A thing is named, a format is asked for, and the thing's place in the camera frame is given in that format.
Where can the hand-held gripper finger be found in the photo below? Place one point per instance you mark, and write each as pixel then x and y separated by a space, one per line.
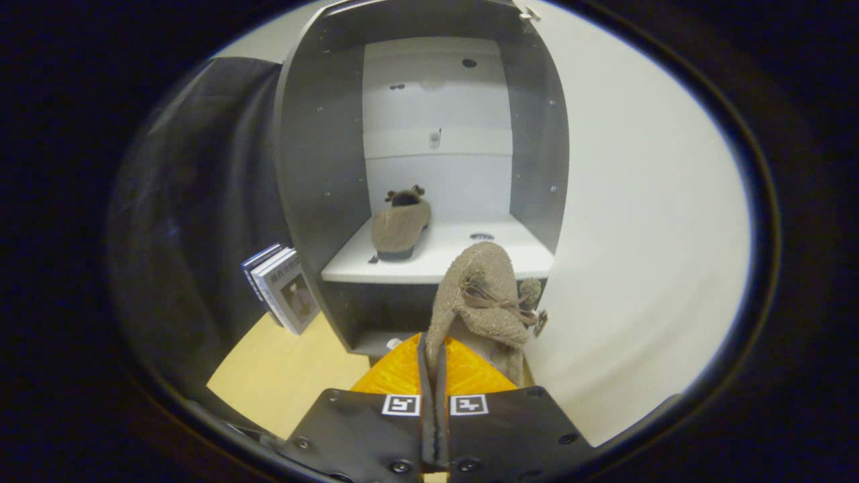
pixel 427 429
pixel 441 429

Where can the brown fuzzy shoe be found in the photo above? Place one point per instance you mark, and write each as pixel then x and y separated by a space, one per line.
pixel 480 268
pixel 399 228

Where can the white shoe cabinet door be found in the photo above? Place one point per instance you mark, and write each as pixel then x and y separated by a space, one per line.
pixel 637 235

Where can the dark grey shoe cabinet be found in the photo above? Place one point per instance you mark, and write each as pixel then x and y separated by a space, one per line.
pixel 315 168

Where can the white book with picture cover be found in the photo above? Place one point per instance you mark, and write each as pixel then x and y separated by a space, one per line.
pixel 295 298

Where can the dark blue book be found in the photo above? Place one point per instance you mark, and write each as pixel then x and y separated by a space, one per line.
pixel 251 265

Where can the black backdrop cloth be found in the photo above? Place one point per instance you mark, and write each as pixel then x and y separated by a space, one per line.
pixel 194 201

